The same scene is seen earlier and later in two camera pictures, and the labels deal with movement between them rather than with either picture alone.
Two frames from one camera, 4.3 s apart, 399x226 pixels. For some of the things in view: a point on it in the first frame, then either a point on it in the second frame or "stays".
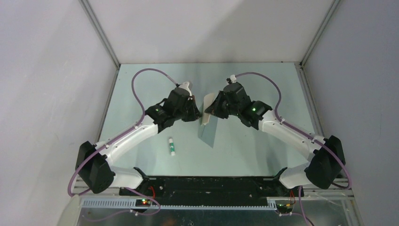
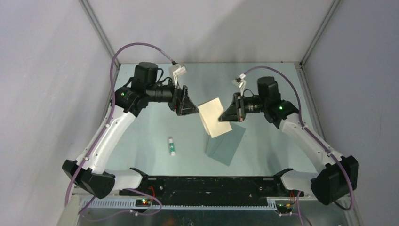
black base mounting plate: x=202 y=190 stays
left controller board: x=143 y=203 stays
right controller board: x=287 y=207 stays
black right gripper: x=214 y=108 -> x=235 y=113
